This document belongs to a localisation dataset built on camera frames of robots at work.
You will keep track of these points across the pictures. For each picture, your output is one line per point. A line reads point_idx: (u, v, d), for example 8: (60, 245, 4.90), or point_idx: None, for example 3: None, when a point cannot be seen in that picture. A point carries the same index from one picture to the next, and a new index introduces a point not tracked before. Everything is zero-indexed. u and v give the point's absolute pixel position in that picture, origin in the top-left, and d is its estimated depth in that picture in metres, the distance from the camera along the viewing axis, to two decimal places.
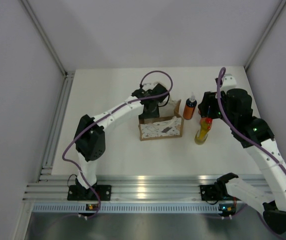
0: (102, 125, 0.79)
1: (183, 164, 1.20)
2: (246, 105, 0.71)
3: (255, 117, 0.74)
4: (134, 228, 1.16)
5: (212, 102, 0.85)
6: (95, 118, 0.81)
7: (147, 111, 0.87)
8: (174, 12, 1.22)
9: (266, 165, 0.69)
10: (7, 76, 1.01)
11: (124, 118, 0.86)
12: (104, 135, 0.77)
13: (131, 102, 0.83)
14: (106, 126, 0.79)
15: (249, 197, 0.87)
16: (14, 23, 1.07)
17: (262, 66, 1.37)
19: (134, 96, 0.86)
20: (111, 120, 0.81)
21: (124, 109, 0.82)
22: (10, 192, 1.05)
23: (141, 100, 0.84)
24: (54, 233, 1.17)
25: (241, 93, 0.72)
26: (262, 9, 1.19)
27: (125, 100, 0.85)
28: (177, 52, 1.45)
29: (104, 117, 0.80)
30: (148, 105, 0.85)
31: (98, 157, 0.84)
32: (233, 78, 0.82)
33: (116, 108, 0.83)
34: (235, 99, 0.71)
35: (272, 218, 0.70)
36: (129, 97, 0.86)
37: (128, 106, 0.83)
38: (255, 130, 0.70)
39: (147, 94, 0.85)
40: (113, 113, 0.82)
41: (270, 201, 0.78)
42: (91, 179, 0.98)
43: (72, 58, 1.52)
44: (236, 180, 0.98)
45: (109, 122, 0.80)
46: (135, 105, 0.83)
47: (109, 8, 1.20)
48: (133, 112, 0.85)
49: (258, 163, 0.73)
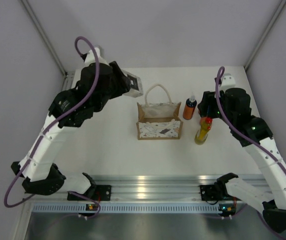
0: (29, 174, 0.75)
1: (182, 164, 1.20)
2: (245, 105, 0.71)
3: (254, 116, 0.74)
4: (134, 228, 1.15)
5: (211, 101, 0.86)
6: (22, 164, 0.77)
7: (80, 119, 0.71)
8: (173, 12, 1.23)
9: (265, 164, 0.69)
10: (7, 76, 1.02)
11: (54, 149, 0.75)
12: (36, 183, 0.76)
13: (46, 131, 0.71)
14: (33, 172, 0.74)
15: (249, 197, 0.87)
16: (14, 22, 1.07)
17: (261, 66, 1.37)
19: (52, 114, 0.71)
20: (35, 164, 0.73)
21: (43, 145, 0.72)
22: (10, 192, 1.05)
23: (59, 122, 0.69)
24: (54, 233, 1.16)
25: (240, 92, 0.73)
26: (262, 9, 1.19)
27: (42, 129, 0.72)
28: (177, 52, 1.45)
29: (26, 165, 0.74)
30: (74, 119, 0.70)
31: (59, 188, 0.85)
32: (232, 77, 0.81)
33: (34, 148, 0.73)
34: (234, 98, 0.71)
35: (271, 217, 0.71)
36: (47, 120, 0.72)
37: (46, 137, 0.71)
38: (253, 129, 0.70)
39: (63, 106, 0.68)
40: (32, 156, 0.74)
41: (270, 200, 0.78)
42: (81, 188, 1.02)
43: (72, 58, 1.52)
44: (236, 180, 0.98)
45: (33, 168, 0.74)
46: (52, 133, 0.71)
47: (108, 8, 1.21)
48: (58, 139, 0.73)
49: (258, 162, 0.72)
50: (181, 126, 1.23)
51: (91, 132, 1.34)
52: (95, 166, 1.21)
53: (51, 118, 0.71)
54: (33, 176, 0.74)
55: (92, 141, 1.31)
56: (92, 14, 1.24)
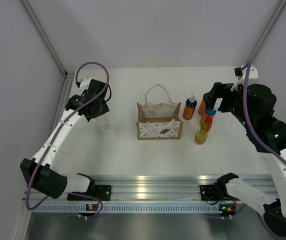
0: (47, 162, 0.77)
1: (182, 164, 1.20)
2: (268, 107, 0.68)
3: (276, 119, 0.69)
4: (134, 228, 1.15)
5: (227, 94, 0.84)
6: (36, 157, 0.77)
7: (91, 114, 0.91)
8: (174, 12, 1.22)
9: (282, 176, 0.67)
10: (7, 76, 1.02)
11: (69, 139, 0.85)
12: (54, 172, 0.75)
13: (67, 119, 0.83)
14: (52, 160, 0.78)
15: (249, 198, 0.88)
16: (13, 22, 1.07)
17: (262, 66, 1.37)
19: (69, 109, 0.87)
20: (54, 150, 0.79)
21: (64, 131, 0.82)
22: (10, 193, 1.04)
23: (78, 111, 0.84)
24: (54, 233, 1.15)
25: (265, 93, 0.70)
26: (263, 9, 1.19)
27: (61, 120, 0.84)
28: (177, 52, 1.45)
29: (46, 152, 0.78)
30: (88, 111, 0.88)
31: (62, 192, 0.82)
32: (255, 69, 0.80)
33: (54, 136, 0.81)
34: (257, 99, 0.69)
35: (272, 221, 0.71)
36: (65, 114, 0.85)
37: (67, 124, 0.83)
38: (276, 136, 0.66)
39: (81, 100, 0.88)
40: (53, 143, 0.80)
41: (270, 203, 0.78)
42: (83, 187, 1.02)
43: (72, 58, 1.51)
44: (236, 181, 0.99)
45: (53, 154, 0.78)
46: (73, 121, 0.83)
47: (108, 8, 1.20)
48: (75, 127, 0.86)
49: (272, 171, 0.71)
50: (181, 126, 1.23)
51: (92, 132, 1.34)
52: (95, 166, 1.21)
53: (68, 111, 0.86)
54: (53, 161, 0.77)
55: (92, 141, 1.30)
56: (92, 14, 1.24)
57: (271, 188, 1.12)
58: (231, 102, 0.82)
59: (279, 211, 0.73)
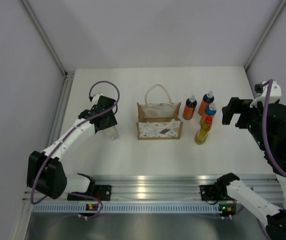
0: (57, 155, 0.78)
1: (183, 164, 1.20)
2: None
3: None
4: (134, 228, 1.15)
5: (244, 110, 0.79)
6: (46, 151, 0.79)
7: (99, 127, 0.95)
8: (173, 12, 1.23)
9: None
10: (7, 76, 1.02)
11: (77, 142, 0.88)
12: (61, 167, 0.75)
13: (80, 124, 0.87)
14: (61, 154, 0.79)
15: (252, 205, 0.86)
16: (13, 23, 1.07)
17: (262, 66, 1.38)
19: (81, 118, 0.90)
20: (65, 147, 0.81)
21: (75, 133, 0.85)
22: (9, 193, 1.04)
23: (90, 120, 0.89)
24: (54, 234, 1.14)
25: (285, 114, 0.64)
26: (262, 9, 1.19)
27: (73, 125, 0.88)
28: (177, 52, 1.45)
29: (57, 147, 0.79)
30: (98, 123, 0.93)
31: (60, 194, 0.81)
32: (277, 86, 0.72)
33: (66, 135, 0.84)
34: (277, 121, 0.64)
35: (274, 235, 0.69)
36: (77, 121, 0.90)
37: (78, 129, 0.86)
38: None
39: (93, 113, 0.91)
40: (64, 140, 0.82)
41: (274, 214, 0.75)
42: (83, 187, 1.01)
43: (72, 58, 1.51)
44: (238, 184, 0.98)
45: (63, 150, 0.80)
46: (85, 126, 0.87)
47: (108, 8, 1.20)
48: (84, 133, 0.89)
49: None
50: (181, 126, 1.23)
51: None
52: (95, 166, 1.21)
53: (80, 120, 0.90)
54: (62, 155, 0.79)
55: (92, 141, 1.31)
56: (92, 15, 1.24)
57: (271, 188, 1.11)
58: (249, 120, 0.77)
59: (283, 225, 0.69)
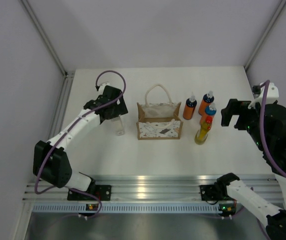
0: (62, 145, 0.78)
1: (183, 163, 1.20)
2: None
3: None
4: (134, 228, 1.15)
5: (243, 111, 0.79)
6: (52, 140, 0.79)
7: (104, 117, 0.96)
8: (173, 12, 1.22)
9: None
10: (7, 76, 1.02)
11: (82, 133, 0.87)
12: (66, 156, 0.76)
13: (85, 115, 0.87)
14: (66, 145, 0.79)
15: (252, 205, 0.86)
16: (13, 23, 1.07)
17: (262, 66, 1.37)
19: (86, 108, 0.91)
20: (70, 138, 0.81)
21: (80, 124, 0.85)
22: (10, 193, 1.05)
23: (95, 111, 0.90)
24: (54, 233, 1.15)
25: (283, 114, 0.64)
26: (262, 10, 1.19)
27: (79, 115, 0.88)
28: (177, 52, 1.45)
29: (62, 137, 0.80)
30: (103, 114, 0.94)
31: (66, 183, 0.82)
32: (275, 88, 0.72)
33: (72, 125, 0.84)
34: (274, 121, 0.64)
35: (274, 235, 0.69)
36: (83, 111, 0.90)
37: (84, 119, 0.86)
38: None
39: (98, 103, 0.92)
40: (69, 130, 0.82)
41: (274, 214, 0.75)
42: (83, 186, 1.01)
43: (72, 58, 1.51)
44: (238, 184, 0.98)
45: (68, 141, 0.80)
46: (89, 117, 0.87)
47: (108, 8, 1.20)
48: (90, 124, 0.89)
49: None
50: (181, 126, 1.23)
51: (92, 132, 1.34)
52: (95, 166, 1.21)
53: (85, 110, 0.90)
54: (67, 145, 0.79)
55: (92, 141, 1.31)
56: (92, 15, 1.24)
57: (271, 188, 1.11)
58: (248, 121, 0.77)
59: (283, 226, 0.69)
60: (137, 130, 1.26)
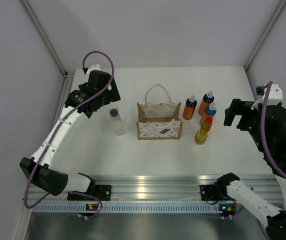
0: (46, 162, 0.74)
1: (183, 163, 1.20)
2: None
3: None
4: (134, 228, 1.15)
5: (245, 112, 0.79)
6: (35, 156, 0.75)
7: (91, 109, 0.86)
8: (173, 12, 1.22)
9: None
10: (7, 76, 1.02)
11: (68, 138, 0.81)
12: (52, 173, 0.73)
13: (66, 117, 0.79)
14: (51, 159, 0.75)
15: (252, 205, 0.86)
16: (13, 23, 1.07)
17: (262, 65, 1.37)
19: (69, 106, 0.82)
20: (53, 150, 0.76)
21: (63, 130, 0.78)
22: (10, 193, 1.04)
23: (78, 108, 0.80)
24: (54, 233, 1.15)
25: (284, 116, 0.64)
26: (262, 10, 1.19)
27: (60, 118, 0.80)
28: (177, 52, 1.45)
29: (44, 151, 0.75)
30: (89, 108, 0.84)
31: (63, 188, 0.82)
32: (279, 89, 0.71)
33: (53, 135, 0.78)
34: (274, 121, 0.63)
35: (274, 236, 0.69)
36: (64, 111, 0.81)
37: (65, 123, 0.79)
38: None
39: (81, 98, 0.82)
40: (51, 142, 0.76)
41: (274, 215, 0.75)
42: (82, 187, 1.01)
43: (72, 58, 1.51)
44: (238, 185, 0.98)
45: (52, 154, 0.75)
46: (72, 119, 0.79)
47: (107, 8, 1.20)
48: (75, 125, 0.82)
49: None
50: (181, 126, 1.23)
51: (92, 132, 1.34)
52: (95, 166, 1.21)
53: (68, 108, 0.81)
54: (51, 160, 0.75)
55: (92, 141, 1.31)
56: (92, 14, 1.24)
57: (271, 188, 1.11)
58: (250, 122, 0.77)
59: (283, 227, 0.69)
60: (137, 130, 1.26)
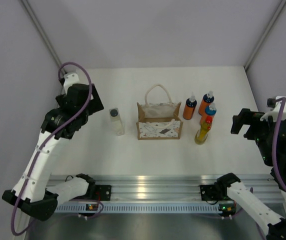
0: (27, 196, 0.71)
1: (183, 164, 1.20)
2: None
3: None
4: (134, 228, 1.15)
5: (254, 122, 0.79)
6: (17, 189, 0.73)
7: (72, 130, 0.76)
8: (173, 12, 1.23)
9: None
10: (7, 76, 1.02)
11: (50, 164, 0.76)
12: (35, 205, 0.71)
13: (43, 145, 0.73)
14: (32, 192, 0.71)
15: (252, 210, 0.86)
16: (13, 23, 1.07)
17: (262, 65, 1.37)
19: (45, 131, 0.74)
20: (33, 182, 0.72)
21: (40, 160, 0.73)
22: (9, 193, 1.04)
23: (55, 134, 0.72)
24: (54, 233, 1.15)
25: None
26: (262, 10, 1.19)
27: (37, 146, 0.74)
28: (177, 52, 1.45)
29: (25, 185, 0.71)
30: (68, 130, 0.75)
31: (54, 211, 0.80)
32: None
33: (32, 165, 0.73)
34: None
35: None
36: (41, 138, 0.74)
37: (43, 152, 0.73)
38: None
39: (58, 121, 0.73)
40: (30, 175, 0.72)
41: (275, 223, 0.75)
42: (81, 191, 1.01)
43: (72, 58, 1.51)
44: (239, 187, 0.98)
45: (32, 187, 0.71)
46: (49, 146, 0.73)
47: (107, 8, 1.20)
48: (55, 151, 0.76)
49: None
50: (181, 126, 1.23)
51: (92, 132, 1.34)
52: (95, 166, 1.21)
53: (45, 134, 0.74)
54: (33, 195, 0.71)
55: (92, 141, 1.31)
56: (92, 15, 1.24)
57: (271, 188, 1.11)
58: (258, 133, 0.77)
59: (284, 236, 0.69)
60: (137, 130, 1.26)
